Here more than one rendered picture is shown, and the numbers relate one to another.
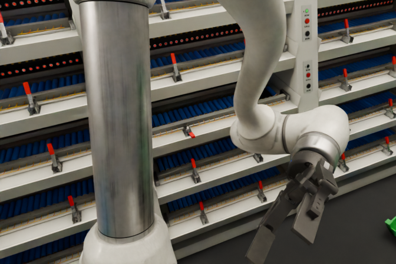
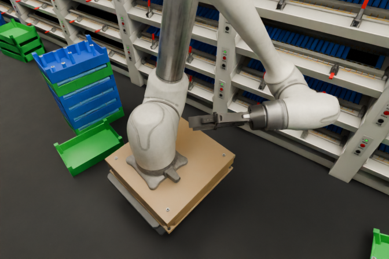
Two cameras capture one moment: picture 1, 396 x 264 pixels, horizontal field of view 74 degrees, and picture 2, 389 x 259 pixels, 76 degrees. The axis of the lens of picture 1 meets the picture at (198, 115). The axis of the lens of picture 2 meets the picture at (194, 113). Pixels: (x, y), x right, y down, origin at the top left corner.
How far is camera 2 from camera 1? 52 cm
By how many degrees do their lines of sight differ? 47
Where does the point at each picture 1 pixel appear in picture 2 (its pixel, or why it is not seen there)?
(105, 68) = not seen: outside the picture
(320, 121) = (297, 100)
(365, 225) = (365, 219)
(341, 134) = (298, 117)
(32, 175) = not seen: hidden behind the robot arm
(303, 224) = (193, 120)
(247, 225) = (283, 143)
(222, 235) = (263, 133)
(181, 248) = not seen: hidden behind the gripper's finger
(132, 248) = (160, 83)
